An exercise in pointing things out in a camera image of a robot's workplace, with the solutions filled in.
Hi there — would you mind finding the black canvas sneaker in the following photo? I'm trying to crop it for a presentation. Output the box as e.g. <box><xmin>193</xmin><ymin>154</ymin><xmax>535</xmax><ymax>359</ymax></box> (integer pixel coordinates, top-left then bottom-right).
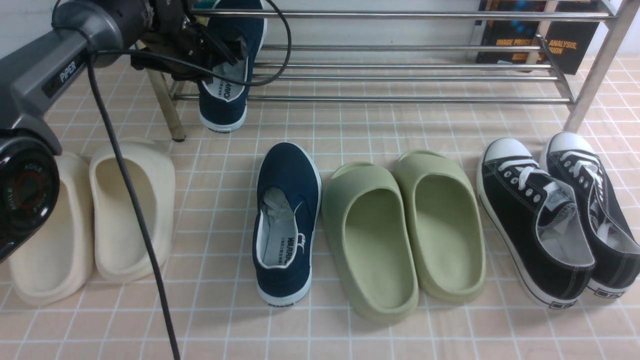
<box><xmin>540</xmin><ymin>132</ymin><xmax>640</xmax><ymax>299</ymax></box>
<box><xmin>477</xmin><ymin>137</ymin><xmax>595</xmax><ymax>310</ymax></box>

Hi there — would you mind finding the cream slipper inner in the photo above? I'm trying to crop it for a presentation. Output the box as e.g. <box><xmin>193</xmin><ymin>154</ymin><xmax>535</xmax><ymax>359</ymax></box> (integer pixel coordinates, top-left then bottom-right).
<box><xmin>89</xmin><ymin>137</ymin><xmax>176</xmax><ymax>283</ymax></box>

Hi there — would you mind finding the black image processing book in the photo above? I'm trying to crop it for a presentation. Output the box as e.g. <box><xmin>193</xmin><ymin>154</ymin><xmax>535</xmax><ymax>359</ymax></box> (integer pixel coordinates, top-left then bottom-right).
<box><xmin>471</xmin><ymin>0</ymin><xmax>599</xmax><ymax>75</ymax></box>

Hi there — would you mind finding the cream slipper far left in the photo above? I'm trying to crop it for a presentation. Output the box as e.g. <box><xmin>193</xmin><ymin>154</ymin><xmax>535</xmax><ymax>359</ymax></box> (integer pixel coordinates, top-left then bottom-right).
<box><xmin>8</xmin><ymin>152</ymin><xmax>95</xmax><ymax>306</ymax></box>

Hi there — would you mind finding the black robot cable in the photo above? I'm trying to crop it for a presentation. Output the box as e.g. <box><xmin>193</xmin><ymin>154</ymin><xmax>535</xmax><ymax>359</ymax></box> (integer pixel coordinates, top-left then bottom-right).
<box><xmin>52</xmin><ymin>0</ymin><xmax>293</xmax><ymax>360</ymax></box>

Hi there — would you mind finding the cream slipper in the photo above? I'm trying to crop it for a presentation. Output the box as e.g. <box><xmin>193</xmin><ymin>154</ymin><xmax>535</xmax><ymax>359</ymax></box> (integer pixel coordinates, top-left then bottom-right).
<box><xmin>89</xmin><ymin>137</ymin><xmax>176</xmax><ymax>283</ymax></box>
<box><xmin>8</xmin><ymin>152</ymin><xmax>95</xmax><ymax>306</ymax></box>

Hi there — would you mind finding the green slipper left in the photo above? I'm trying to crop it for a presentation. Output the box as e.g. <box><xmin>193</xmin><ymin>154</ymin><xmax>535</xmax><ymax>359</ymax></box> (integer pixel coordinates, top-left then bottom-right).
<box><xmin>320</xmin><ymin>161</ymin><xmax>419</xmax><ymax>324</ymax></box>

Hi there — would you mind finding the black canvas sneaker right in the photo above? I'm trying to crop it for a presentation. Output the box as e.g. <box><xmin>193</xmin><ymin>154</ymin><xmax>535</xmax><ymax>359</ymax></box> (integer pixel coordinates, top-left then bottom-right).
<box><xmin>540</xmin><ymin>132</ymin><xmax>640</xmax><ymax>299</ymax></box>

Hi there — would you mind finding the navy canvas shoe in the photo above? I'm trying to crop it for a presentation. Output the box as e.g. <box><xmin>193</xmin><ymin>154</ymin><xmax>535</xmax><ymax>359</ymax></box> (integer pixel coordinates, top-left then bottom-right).
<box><xmin>252</xmin><ymin>142</ymin><xmax>322</xmax><ymax>308</ymax></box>
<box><xmin>198</xmin><ymin>17</ymin><xmax>268</xmax><ymax>133</ymax></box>

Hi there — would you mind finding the steel shoe rack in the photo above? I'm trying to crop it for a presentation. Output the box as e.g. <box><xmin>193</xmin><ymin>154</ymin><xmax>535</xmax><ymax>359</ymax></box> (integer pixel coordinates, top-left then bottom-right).
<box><xmin>145</xmin><ymin>0</ymin><xmax>640</xmax><ymax>142</ymax></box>

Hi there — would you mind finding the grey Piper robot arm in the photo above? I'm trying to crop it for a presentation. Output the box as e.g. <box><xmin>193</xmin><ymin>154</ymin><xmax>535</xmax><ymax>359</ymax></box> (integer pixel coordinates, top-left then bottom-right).
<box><xmin>0</xmin><ymin>0</ymin><xmax>249</xmax><ymax>261</ymax></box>

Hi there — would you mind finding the black canvas sneaker left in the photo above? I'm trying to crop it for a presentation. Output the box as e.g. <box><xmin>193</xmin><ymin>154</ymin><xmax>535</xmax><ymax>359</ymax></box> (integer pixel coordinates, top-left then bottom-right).
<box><xmin>477</xmin><ymin>137</ymin><xmax>595</xmax><ymax>310</ymax></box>

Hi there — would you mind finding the green slipper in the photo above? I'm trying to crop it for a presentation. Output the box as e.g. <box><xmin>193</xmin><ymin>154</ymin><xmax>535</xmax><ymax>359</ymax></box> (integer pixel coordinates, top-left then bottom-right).
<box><xmin>320</xmin><ymin>161</ymin><xmax>419</xmax><ymax>324</ymax></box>
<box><xmin>392</xmin><ymin>149</ymin><xmax>486</xmax><ymax>303</ymax></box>

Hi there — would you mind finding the green slipper right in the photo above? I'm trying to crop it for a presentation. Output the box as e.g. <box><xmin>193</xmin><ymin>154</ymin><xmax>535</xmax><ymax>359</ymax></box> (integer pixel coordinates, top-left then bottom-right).
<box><xmin>392</xmin><ymin>149</ymin><xmax>486</xmax><ymax>303</ymax></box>

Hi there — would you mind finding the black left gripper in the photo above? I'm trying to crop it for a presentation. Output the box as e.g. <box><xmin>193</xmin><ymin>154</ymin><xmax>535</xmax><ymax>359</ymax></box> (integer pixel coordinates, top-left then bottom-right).
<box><xmin>131</xmin><ymin>0</ymin><xmax>249</xmax><ymax>81</ymax></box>

